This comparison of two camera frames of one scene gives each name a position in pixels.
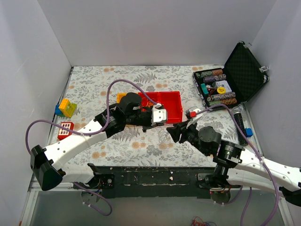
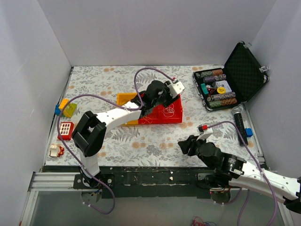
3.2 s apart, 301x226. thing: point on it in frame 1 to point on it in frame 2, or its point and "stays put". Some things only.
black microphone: x=237 y=113 stays put
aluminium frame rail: x=34 y=188 stays put
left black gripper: x=149 y=120 to x=168 y=94
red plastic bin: x=172 y=102 stays put
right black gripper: x=182 y=132 to x=192 y=144
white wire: x=162 y=135 to x=169 y=112
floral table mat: x=151 y=115 stays put
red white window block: x=64 y=133 stays put
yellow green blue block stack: x=66 y=108 stays put
